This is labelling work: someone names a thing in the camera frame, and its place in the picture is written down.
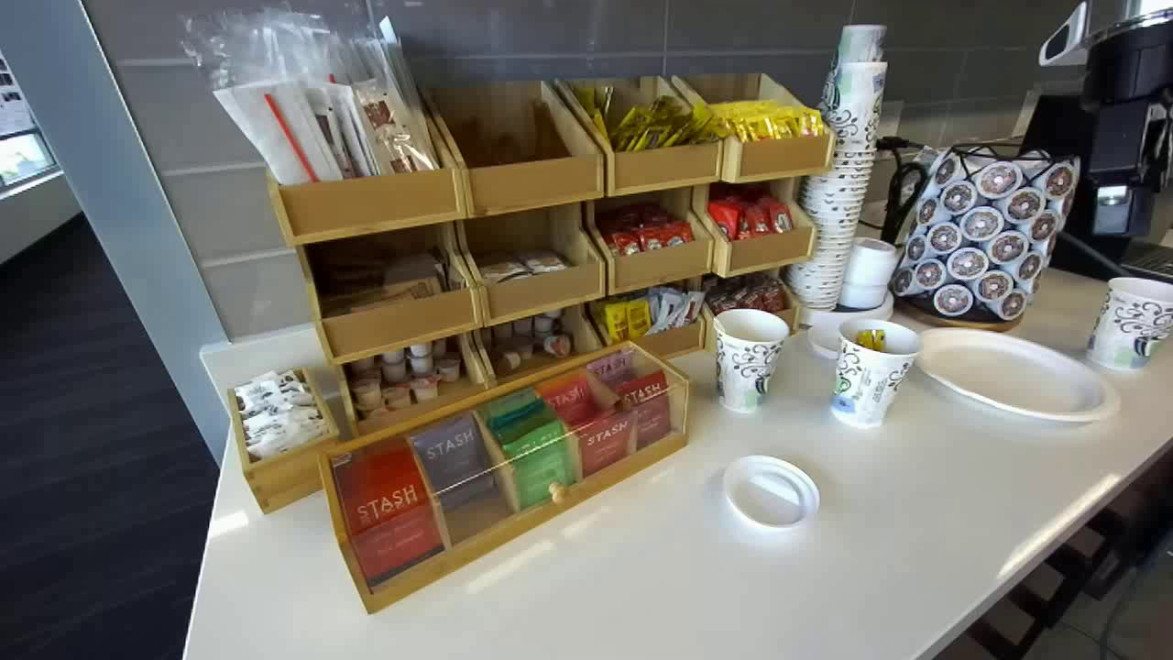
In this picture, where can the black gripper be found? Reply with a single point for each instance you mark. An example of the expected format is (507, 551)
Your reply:
(1130, 92)

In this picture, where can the dark red packet pile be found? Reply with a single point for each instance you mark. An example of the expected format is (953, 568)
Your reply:
(751, 295)

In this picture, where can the clear bag wooden stirrers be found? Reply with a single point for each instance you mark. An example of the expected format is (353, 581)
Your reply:
(387, 123)

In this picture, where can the white oval plate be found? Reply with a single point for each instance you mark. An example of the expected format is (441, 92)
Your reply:
(1014, 379)

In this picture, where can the tall paper cup stack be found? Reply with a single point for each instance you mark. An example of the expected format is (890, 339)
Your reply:
(863, 40)
(843, 185)

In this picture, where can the small creamer cup group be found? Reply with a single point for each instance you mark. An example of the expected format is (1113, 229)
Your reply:
(531, 343)
(409, 367)

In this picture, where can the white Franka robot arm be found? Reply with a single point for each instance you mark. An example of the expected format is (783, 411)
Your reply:
(1061, 40)

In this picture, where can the bamboo tea box clear lid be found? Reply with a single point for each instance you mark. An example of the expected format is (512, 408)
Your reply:
(488, 535)

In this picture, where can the brown packet pile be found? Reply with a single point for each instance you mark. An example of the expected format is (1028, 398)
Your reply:
(405, 284)

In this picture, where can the green Stash tea packets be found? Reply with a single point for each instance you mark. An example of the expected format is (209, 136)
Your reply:
(531, 452)

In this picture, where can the yellow tea packet pile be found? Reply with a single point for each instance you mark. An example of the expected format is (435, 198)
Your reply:
(634, 317)

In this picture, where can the bright yellow sachet pile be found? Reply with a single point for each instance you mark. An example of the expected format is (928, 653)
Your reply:
(764, 119)

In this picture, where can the white plastic cup lid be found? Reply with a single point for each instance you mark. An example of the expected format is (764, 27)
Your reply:
(772, 494)

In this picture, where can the grey Stash tea packets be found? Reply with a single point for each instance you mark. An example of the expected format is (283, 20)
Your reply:
(457, 471)

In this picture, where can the white creamer packet pile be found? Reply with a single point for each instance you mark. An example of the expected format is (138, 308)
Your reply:
(281, 414)

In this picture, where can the yellow sachet red logo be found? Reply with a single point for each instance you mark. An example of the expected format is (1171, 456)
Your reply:
(868, 339)

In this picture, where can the maroon tea packets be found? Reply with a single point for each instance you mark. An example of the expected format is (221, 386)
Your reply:
(642, 398)

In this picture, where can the bamboo storage bin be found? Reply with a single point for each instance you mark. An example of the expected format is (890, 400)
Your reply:
(783, 159)
(764, 252)
(662, 265)
(791, 314)
(666, 170)
(486, 350)
(389, 331)
(678, 339)
(405, 414)
(545, 295)
(366, 208)
(535, 185)

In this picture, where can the small open bamboo box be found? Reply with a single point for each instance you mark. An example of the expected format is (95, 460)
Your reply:
(281, 482)

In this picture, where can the yellow green sachet pile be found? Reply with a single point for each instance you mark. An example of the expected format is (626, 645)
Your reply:
(642, 123)

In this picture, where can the red Stash tea packets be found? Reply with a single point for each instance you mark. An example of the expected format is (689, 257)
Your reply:
(387, 515)
(591, 427)

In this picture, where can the clear bag white straws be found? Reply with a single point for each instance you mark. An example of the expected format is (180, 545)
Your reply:
(276, 131)

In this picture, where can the swirl print paper cup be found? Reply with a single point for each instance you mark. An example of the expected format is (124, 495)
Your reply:
(1130, 331)
(868, 386)
(749, 367)

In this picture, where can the red sachet pile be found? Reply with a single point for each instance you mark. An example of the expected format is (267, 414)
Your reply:
(745, 215)
(642, 229)

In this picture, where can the small white lid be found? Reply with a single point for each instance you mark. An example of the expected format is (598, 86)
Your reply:
(824, 339)

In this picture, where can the white lid stack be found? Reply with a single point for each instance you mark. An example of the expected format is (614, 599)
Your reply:
(868, 276)

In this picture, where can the black coffee machine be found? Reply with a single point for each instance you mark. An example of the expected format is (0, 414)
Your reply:
(1053, 142)

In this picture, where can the bright window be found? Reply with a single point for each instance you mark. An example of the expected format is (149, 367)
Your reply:
(22, 159)

